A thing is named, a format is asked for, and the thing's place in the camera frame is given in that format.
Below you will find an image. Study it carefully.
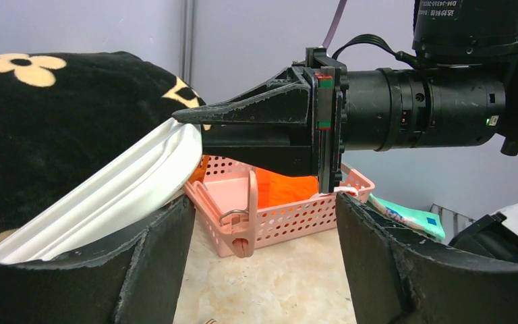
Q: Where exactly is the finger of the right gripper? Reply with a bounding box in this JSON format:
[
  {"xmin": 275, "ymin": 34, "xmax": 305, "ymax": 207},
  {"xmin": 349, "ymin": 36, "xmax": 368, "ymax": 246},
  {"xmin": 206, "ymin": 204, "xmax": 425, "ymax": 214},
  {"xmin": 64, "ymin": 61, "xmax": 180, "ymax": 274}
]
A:
[
  {"xmin": 172, "ymin": 67, "xmax": 312, "ymax": 126},
  {"xmin": 202, "ymin": 125, "xmax": 318, "ymax": 177}
]

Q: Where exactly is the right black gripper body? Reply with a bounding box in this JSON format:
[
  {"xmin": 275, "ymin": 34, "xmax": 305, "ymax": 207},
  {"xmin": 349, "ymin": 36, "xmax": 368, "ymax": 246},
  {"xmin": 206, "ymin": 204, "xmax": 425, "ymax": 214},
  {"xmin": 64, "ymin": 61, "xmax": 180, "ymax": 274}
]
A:
[{"xmin": 304, "ymin": 47, "xmax": 349, "ymax": 193}]

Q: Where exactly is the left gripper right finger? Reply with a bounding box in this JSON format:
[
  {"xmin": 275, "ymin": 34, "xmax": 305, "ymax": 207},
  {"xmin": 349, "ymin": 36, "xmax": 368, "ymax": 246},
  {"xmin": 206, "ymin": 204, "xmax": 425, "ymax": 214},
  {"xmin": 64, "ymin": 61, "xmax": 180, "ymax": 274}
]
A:
[{"xmin": 336, "ymin": 194, "xmax": 518, "ymax": 323}]

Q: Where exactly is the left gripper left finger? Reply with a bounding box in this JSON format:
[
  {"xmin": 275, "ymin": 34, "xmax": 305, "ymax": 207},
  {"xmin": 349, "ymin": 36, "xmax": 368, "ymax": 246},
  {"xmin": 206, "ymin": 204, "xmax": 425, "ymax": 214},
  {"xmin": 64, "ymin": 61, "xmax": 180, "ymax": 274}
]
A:
[{"xmin": 0, "ymin": 195, "xmax": 195, "ymax": 323}]

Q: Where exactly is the white clip hanger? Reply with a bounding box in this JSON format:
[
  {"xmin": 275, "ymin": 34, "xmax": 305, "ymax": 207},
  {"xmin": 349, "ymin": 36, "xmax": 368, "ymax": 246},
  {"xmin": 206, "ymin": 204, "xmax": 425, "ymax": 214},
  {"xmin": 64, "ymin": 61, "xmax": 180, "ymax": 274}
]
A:
[{"xmin": 0, "ymin": 118, "xmax": 202, "ymax": 265}]

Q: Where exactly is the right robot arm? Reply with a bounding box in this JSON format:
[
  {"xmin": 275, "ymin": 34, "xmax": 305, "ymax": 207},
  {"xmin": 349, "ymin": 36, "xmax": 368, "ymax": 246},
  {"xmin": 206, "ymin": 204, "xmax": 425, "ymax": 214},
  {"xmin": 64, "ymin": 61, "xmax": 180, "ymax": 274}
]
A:
[{"xmin": 173, "ymin": 1, "xmax": 518, "ymax": 258}]

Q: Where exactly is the orange underwear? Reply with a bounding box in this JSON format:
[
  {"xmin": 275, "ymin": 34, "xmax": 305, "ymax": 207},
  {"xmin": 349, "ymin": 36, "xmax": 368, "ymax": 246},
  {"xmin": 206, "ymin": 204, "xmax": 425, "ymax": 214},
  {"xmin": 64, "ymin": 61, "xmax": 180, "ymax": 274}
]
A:
[{"xmin": 189, "ymin": 155, "xmax": 318, "ymax": 209}]

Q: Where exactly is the black floral pillow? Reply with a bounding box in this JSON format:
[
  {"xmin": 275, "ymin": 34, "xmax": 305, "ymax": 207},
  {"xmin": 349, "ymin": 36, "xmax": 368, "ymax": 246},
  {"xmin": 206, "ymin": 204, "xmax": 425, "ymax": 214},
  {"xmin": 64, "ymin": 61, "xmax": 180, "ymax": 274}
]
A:
[{"xmin": 0, "ymin": 51, "xmax": 204, "ymax": 242}]

